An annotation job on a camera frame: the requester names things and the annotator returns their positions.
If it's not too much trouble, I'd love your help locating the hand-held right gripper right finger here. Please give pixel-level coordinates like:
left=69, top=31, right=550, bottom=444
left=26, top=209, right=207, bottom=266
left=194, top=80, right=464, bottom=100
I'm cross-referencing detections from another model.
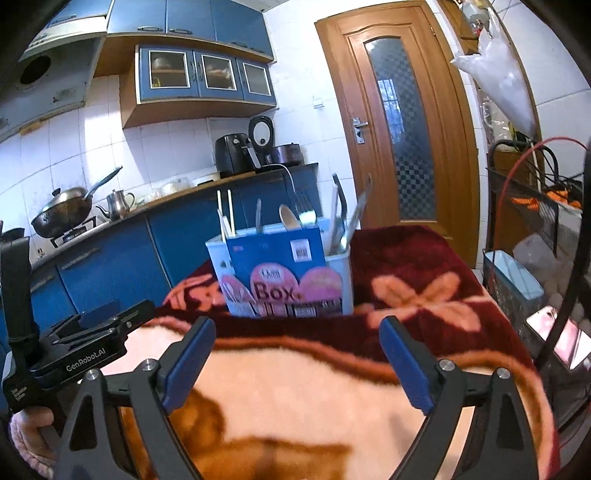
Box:
left=379, top=316, right=541, bottom=480

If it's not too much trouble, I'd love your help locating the black rice cooker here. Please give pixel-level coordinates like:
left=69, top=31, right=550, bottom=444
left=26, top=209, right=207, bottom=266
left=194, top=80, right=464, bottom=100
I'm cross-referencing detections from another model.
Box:
left=248, top=115, right=274, bottom=169

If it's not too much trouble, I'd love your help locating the black cable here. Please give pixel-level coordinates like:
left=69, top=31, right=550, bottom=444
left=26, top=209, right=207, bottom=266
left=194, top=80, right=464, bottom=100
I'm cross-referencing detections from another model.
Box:
left=531, top=148, right=591, bottom=372

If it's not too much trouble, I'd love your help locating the steel cooking pot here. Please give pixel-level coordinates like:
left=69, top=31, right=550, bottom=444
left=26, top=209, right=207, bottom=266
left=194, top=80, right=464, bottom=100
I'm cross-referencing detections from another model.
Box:
left=272, top=143, right=305, bottom=168

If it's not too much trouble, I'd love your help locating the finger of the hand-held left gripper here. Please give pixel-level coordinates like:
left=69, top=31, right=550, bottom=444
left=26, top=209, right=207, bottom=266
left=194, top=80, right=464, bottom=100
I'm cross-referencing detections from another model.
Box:
left=51, top=309, right=156, bottom=347
left=76, top=299, right=156, bottom=330

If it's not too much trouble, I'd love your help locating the blue glass door cabinet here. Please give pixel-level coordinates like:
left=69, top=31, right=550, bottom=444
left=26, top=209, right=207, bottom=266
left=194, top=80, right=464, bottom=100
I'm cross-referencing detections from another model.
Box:
left=119, top=44, right=279, bottom=130

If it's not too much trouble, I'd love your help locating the grey range hood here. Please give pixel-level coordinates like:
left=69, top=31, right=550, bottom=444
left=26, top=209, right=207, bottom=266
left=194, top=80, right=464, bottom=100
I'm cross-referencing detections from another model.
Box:
left=0, top=13, right=108, bottom=141

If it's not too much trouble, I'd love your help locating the steel wok with lid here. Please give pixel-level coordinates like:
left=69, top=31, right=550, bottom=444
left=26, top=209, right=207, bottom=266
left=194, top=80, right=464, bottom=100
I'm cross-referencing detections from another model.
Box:
left=30, top=166, right=124, bottom=239

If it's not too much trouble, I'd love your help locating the person's left hand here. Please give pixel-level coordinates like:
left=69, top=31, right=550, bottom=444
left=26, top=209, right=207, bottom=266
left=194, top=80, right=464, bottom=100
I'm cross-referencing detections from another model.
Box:
left=10, top=407, right=56, bottom=432

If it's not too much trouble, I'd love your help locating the black metal rack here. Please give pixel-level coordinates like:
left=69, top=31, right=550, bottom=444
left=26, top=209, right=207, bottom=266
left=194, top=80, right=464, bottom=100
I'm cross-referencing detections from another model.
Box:
left=484, top=137, right=591, bottom=430

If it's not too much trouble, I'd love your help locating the person's left forearm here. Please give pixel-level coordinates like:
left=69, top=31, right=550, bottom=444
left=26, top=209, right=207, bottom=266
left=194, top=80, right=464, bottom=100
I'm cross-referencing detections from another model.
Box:
left=8, top=427, right=58, bottom=478

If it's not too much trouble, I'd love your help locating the red cable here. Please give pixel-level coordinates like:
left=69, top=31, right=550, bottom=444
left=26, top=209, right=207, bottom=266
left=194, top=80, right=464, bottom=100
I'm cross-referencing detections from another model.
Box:
left=498, top=136, right=590, bottom=297

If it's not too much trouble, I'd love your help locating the white power cable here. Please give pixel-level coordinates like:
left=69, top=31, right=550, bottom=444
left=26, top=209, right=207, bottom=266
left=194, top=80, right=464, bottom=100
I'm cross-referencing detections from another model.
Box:
left=267, top=163, right=297, bottom=195

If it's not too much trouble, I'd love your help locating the black air fryer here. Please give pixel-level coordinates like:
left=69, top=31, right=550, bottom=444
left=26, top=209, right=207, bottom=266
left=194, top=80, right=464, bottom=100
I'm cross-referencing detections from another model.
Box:
left=214, top=133, right=262, bottom=179

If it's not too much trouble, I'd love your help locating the blue kitchen base cabinet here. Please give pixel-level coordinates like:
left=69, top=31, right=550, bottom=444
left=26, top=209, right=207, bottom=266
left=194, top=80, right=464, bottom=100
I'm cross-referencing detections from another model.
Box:
left=0, top=162, right=320, bottom=333

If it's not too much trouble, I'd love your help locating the steel kettle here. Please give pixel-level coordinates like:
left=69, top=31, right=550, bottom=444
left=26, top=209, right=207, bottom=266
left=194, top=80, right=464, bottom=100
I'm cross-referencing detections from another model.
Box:
left=96, top=188, right=137, bottom=221

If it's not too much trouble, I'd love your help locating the blue wall cabinet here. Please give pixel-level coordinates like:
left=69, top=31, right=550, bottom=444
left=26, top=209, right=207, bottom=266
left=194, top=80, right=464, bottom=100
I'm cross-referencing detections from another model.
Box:
left=105, top=0, right=274, bottom=62

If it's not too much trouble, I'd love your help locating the black handled utensil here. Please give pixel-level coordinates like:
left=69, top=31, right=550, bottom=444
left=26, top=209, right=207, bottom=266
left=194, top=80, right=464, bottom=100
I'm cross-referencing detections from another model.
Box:
left=333, top=174, right=348, bottom=220

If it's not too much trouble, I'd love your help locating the light blue storage box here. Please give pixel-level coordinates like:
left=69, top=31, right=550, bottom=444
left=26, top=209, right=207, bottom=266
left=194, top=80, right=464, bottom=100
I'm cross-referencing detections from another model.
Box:
left=482, top=249, right=546, bottom=326

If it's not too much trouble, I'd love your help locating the wooden spoon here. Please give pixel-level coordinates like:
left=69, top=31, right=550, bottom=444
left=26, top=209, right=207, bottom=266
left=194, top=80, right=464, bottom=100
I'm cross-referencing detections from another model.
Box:
left=278, top=204, right=304, bottom=232

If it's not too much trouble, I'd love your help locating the white plastic bag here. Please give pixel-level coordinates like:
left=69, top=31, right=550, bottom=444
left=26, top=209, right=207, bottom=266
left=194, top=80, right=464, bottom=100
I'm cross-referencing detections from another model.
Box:
left=450, top=13, right=539, bottom=136

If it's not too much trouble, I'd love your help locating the gas stove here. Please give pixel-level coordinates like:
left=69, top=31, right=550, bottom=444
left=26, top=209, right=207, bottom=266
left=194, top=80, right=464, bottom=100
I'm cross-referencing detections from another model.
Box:
left=50, top=216, right=110, bottom=247

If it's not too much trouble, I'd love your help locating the wooden door with glass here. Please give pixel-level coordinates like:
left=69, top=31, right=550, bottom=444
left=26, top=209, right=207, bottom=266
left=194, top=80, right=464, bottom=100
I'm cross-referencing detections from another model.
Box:
left=314, top=0, right=482, bottom=269

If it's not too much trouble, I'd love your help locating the white chopstick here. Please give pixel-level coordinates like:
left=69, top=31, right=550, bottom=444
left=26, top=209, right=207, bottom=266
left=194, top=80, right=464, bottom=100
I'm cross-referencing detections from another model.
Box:
left=329, top=182, right=341, bottom=252

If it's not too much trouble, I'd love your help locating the light blue utensil holder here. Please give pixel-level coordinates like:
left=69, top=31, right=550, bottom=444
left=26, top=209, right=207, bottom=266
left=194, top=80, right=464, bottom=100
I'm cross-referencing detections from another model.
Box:
left=205, top=224, right=355, bottom=319

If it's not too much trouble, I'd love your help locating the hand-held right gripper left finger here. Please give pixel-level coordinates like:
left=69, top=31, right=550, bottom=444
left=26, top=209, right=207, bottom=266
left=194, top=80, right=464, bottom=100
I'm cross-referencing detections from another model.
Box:
left=53, top=316, right=217, bottom=480

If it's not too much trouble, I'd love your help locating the maroon floral blanket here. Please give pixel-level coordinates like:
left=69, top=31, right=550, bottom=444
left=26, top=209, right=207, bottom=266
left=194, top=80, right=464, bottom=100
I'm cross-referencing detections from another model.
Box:
left=99, top=225, right=561, bottom=480

